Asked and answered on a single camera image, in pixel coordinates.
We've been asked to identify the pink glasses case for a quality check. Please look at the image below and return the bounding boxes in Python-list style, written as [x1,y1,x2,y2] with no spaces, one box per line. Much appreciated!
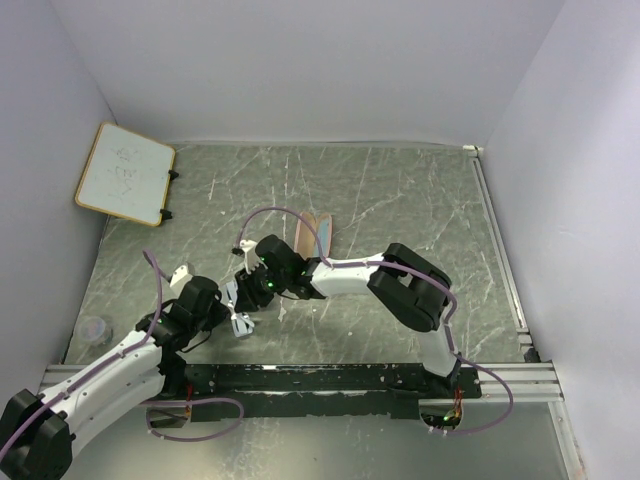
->
[294,212,332,259]

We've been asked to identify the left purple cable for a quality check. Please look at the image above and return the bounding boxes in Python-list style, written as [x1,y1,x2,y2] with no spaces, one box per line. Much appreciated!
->
[0,249,246,451]

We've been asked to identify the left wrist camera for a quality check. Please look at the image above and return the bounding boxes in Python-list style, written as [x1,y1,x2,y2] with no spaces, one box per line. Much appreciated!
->
[169,263,194,295]

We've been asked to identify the small whiteboard with orange frame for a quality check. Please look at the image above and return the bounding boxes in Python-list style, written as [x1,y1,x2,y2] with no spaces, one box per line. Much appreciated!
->
[75,122,179,227]

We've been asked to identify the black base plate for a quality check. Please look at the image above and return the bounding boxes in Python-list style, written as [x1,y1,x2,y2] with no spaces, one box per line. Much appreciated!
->
[124,362,484,424]

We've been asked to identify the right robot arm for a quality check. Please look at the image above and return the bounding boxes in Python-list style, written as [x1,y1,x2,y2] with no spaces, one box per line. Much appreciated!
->
[223,235,461,398]

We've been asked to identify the aluminium rail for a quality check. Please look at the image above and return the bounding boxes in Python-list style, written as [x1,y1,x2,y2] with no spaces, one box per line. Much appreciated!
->
[35,363,565,405]

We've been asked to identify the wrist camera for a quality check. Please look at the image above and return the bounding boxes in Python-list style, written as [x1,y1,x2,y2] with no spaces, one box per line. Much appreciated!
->
[232,240,262,274]
[169,263,194,295]

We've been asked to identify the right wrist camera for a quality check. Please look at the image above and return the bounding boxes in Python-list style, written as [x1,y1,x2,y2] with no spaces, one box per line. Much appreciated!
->
[232,240,262,274]

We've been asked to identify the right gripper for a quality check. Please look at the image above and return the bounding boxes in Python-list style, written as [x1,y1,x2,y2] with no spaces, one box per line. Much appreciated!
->
[234,261,289,314]

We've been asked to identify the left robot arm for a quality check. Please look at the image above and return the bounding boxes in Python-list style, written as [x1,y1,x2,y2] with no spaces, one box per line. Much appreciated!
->
[1,276,229,479]

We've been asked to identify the white sunglasses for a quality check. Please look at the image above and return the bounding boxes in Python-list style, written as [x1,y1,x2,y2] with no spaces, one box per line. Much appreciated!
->
[222,281,255,338]

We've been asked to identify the light blue cleaning cloth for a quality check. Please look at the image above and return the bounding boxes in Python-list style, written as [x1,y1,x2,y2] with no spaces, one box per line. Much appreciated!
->
[317,215,333,256]

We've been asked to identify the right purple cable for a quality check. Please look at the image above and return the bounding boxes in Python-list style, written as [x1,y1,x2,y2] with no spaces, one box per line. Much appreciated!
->
[239,206,515,437]

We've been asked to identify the purple cable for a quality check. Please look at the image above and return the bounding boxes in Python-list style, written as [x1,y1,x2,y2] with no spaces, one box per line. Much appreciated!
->
[239,206,515,437]
[0,249,246,451]

